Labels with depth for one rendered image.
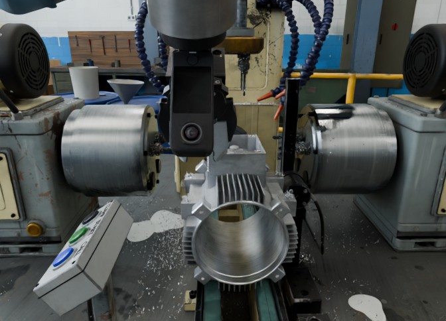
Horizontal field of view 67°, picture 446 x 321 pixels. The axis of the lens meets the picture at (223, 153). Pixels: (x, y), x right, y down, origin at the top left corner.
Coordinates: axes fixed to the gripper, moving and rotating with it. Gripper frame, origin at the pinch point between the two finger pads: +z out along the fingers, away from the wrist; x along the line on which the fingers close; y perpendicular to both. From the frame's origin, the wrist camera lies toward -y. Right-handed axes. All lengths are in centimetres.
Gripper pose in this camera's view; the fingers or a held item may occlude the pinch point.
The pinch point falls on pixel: (200, 158)
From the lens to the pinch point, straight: 49.4
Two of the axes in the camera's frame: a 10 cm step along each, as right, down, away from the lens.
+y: -0.2, -7.6, 6.5
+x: -10.0, 0.1, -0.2
